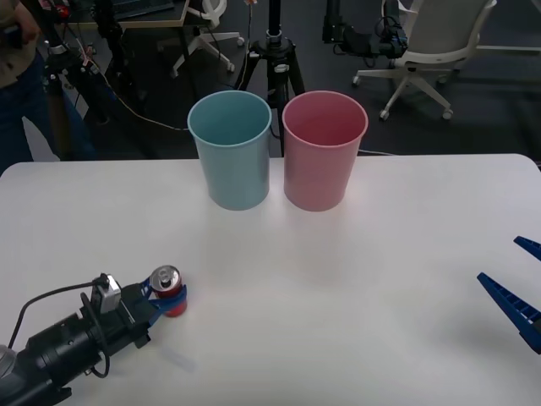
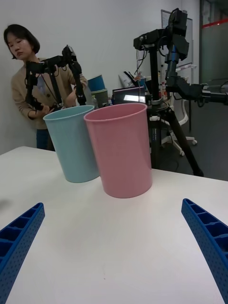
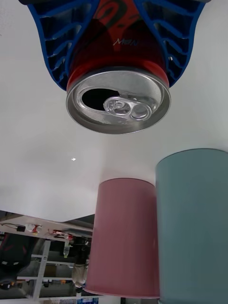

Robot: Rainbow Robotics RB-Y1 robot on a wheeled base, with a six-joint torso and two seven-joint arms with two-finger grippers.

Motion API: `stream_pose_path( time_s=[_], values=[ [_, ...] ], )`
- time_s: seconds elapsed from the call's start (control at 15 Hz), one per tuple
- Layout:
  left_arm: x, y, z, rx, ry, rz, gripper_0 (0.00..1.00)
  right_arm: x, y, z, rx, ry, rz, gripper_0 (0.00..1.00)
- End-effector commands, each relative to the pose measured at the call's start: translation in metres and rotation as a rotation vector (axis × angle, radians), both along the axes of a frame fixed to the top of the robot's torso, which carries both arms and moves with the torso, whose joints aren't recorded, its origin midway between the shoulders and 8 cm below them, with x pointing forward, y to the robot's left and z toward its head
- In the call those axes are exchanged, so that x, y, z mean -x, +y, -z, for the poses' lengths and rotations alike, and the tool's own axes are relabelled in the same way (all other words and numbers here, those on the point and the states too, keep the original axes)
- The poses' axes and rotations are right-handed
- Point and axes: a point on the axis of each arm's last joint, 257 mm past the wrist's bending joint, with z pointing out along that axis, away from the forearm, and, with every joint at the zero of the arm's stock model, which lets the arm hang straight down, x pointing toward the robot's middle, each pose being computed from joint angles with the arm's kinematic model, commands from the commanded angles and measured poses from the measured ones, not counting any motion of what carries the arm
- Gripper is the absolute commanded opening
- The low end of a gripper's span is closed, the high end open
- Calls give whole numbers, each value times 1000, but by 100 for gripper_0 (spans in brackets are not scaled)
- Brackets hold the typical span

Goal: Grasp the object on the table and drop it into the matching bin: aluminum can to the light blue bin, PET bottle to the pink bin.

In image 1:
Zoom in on wooden desk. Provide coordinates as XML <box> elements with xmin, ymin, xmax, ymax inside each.
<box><xmin>67</xmin><ymin>0</ymin><xmax>192</xmax><ymax>30</ymax></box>

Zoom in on pale blue plastic bin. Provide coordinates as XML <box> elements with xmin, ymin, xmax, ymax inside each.
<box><xmin>187</xmin><ymin>90</ymin><xmax>272</xmax><ymax>211</ymax></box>

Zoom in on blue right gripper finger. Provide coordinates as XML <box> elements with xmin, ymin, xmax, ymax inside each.
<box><xmin>512</xmin><ymin>235</ymin><xmax>541</xmax><ymax>261</ymax></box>
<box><xmin>476</xmin><ymin>272</ymin><xmax>541</xmax><ymax>354</ymax></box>

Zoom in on pink plastic bin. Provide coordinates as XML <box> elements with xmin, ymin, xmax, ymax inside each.
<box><xmin>281</xmin><ymin>90</ymin><xmax>369</xmax><ymax>213</ymax></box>

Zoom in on black tripod stand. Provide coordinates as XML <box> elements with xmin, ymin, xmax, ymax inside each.
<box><xmin>95</xmin><ymin>0</ymin><xmax>150</xmax><ymax>124</ymax></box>
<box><xmin>41</xmin><ymin>0</ymin><xmax>112</xmax><ymax>162</ymax></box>

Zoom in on red drink can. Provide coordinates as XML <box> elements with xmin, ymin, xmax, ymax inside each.
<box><xmin>150</xmin><ymin>265</ymin><xmax>189</xmax><ymax>319</ymax></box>

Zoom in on person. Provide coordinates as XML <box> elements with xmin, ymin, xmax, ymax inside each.
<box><xmin>0</xmin><ymin>0</ymin><xmax>99</xmax><ymax>162</ymax></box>

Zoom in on black camera tripod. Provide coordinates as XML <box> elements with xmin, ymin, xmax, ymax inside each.
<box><xmin>233</xmin><ymin>0</ymin><xmax>308</xmax><ymax>158</ymax></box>

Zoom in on pale floor cable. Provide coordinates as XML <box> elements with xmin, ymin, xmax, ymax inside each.
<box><xmin>82</xmin><ymin>50</ymin><xmax>189</xmax><ymax>131</ymax></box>

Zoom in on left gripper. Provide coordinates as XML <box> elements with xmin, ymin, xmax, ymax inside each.
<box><xmin>82</xmin><ymin>276</ymin><xmax>189</xmax><ymax>350</ymax></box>

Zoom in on white office chair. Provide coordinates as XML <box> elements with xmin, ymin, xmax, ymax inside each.
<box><xmin>170</xmin><ymin>0</ymin><xmax>246</xmax><ymax>78</ymax></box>
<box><xmin>352</xmin><ymin>0</ymin><xmax>500</xmax><ymax>123</ymax></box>

